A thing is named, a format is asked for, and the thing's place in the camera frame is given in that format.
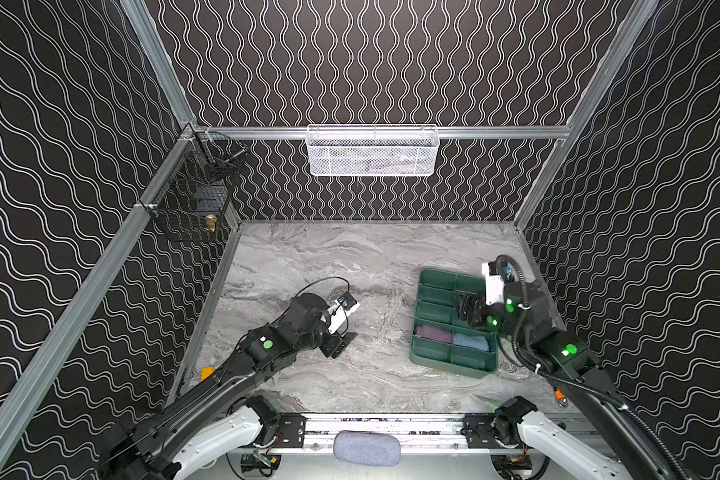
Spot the grey cloth pad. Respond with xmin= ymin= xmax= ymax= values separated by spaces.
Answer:
xmin=332 ymin=431 xmax=402 ymax=467

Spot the white wire basket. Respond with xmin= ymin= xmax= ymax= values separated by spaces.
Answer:
xmin=305 ymin=124 xmax=440 ymax=177

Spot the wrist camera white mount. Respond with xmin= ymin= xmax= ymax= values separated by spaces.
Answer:
xmin=481 ymin=261 xmax=515 ymax=305
xmin=328 ymin=292 xmax=359 ymax=334

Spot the black wire basket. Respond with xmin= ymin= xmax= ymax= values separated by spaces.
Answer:
xmin=137 ymin=124 xmax=250 ymax=244

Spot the green compartment tray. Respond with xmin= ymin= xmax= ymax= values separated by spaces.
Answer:
xmin=409 ymin=268 xmax=499 ymax=379

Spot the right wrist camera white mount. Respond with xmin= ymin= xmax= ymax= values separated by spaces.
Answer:
xmin=481 ymin=261 xmax=515 ymax=305

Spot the purple sock tan toe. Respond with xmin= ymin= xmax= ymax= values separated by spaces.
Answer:
xmin=414 ymin=324 xmax=453 ymax=344

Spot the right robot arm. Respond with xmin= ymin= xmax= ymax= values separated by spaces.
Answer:
xmin=452 ymin=280 xmax=691 ymax=479

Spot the blue sock orange cuff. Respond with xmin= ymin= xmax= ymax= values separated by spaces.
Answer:
xmin=452 ymin=333 xmax=490 ymax=352

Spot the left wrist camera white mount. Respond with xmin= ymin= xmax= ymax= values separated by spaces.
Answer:
xmin=328 ymin=292 xmax=359 ymax=334

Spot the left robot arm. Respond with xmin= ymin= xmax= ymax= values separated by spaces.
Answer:
xmin=97 ymin=292 xmax=359 ymax=479

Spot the yellow block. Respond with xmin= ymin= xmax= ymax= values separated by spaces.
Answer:
xmin=201 ymin=367 xmax=215 ymax=381

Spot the aluminium frame profile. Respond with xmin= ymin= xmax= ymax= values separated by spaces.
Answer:
xmin=121 ymin=0 xmax=197 ymax=126

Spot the front aluminium rail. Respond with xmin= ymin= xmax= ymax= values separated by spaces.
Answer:
xmin=267 ymin=413 xmax=523 ymax=454

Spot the brass padlock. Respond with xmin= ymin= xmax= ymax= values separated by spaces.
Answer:
xmin=205 ymin=214 xmax=218 ymax=234

